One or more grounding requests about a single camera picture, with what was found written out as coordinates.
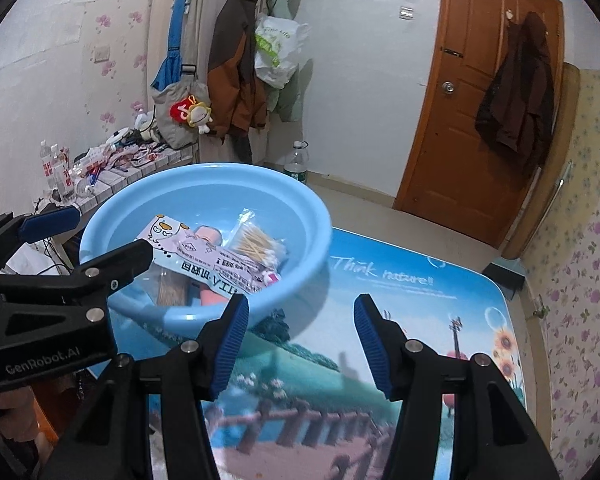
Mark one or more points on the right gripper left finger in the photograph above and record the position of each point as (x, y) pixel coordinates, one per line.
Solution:
(220, 341)

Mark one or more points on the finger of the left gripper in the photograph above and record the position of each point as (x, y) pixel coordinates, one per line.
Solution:
(48, 224)
(119, 267)

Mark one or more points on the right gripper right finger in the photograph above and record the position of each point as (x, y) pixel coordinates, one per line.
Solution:
(382, 342)

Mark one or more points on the Face tissue pack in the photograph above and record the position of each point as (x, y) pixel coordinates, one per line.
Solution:
(173, 288)

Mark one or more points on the pink white snack packet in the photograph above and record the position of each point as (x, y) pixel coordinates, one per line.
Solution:
(176, 248)

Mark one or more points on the cotton swab bag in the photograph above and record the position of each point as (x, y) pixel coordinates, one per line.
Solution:
(250, 241)

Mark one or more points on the light blue plastic basin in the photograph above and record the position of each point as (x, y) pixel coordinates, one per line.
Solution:
(214, 195)

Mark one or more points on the pink face toy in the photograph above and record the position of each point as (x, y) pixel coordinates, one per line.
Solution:
(207, 294)

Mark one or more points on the person's left hand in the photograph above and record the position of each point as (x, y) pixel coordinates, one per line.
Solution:
(19, 421)

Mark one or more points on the red label bottle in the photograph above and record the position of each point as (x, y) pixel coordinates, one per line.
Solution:
(56, 171)

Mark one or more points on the cluttered tiled shelf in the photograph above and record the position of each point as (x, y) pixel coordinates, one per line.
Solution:
(125, 167)

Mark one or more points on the grey broom with dustpan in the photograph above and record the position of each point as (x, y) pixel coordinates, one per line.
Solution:
(510, 274)

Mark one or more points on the red yellow plush charm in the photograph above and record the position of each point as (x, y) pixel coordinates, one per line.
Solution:
(193, 113)

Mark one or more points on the orange wooden door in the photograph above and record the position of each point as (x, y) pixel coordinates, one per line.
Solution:
(457, 176)

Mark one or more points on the clear plastic water bottle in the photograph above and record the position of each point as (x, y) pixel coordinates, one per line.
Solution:
(296, 166)

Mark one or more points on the brown orange hanging coat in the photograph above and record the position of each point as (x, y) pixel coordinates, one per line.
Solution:
(238, 99)

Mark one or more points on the folded wooden board by door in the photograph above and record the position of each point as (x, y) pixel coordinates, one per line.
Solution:
(555, 162)

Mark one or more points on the dark brown jacket on door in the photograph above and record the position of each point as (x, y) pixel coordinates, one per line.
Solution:
(515, 117)

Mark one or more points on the white green plastic bag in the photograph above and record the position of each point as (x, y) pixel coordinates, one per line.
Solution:
(279, 49)

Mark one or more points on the light wooden wardrobe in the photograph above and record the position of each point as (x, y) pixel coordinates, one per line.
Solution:
(211, 149)

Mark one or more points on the blue strap grey bag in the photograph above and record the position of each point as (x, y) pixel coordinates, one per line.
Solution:
(177, 79)

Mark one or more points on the white wall switch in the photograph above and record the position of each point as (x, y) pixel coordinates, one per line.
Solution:
(406, 13)

